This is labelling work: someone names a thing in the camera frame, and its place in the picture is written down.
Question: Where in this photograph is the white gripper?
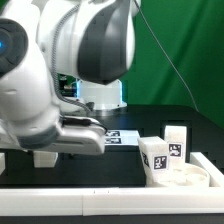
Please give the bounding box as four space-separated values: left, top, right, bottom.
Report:
0 116 107 155

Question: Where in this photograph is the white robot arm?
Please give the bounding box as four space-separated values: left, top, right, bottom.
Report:
0 0 141 155

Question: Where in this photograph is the white marker tag plate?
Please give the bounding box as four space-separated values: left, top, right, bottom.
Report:
105 130 139 146

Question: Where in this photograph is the white obstacle fence frame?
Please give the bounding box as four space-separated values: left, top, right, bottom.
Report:
0 152 224 216

